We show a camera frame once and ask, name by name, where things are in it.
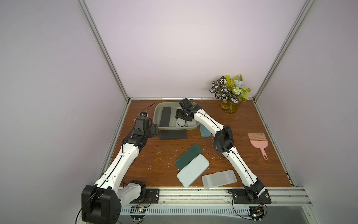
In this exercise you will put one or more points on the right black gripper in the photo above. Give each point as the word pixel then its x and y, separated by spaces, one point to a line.
pixel 181 114

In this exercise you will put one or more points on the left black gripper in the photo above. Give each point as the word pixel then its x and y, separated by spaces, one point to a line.
pixel 153 129

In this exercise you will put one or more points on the dark grey pencil case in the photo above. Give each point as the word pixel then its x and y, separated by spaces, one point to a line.
pixel 165 117
pixel 173 135

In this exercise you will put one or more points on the grey-green plastic storage box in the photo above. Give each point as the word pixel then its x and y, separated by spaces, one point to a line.
pixel 172 125

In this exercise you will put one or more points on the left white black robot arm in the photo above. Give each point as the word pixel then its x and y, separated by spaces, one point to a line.
pixel 102 202

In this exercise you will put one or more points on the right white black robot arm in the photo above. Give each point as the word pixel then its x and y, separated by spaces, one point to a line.
pixel 224 145

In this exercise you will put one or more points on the teal blue pencil case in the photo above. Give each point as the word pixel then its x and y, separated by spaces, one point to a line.
pixel 204 132

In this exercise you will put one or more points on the dark green pencil case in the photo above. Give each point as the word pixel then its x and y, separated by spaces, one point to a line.
pixel 188 156

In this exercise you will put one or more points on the translucent white pencil case front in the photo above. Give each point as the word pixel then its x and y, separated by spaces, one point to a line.
pixel 219 179

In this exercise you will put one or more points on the flower plant in glass vase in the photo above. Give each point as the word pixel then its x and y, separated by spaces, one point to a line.
pixel 231 91

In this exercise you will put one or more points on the pink comb brush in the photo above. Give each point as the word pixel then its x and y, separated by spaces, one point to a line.
pixel 259 141

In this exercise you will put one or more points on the left electronics board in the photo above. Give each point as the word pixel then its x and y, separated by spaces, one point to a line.
pixel 137 214

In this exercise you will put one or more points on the electronics board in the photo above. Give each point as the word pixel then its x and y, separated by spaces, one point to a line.
pixel 256 213
pixel 137 214

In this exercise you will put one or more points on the right electronics board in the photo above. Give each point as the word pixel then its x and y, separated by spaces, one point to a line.
pixel 256 213

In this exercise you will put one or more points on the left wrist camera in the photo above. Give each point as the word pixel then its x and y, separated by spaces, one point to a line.
pixel 143 114

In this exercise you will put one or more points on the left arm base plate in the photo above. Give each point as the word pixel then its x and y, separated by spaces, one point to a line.
pixel 151 196

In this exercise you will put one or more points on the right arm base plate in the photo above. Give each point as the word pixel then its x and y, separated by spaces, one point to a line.
pixel 244 197

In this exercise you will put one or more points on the aluminium front rail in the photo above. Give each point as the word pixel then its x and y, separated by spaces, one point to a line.
pixel 198 196

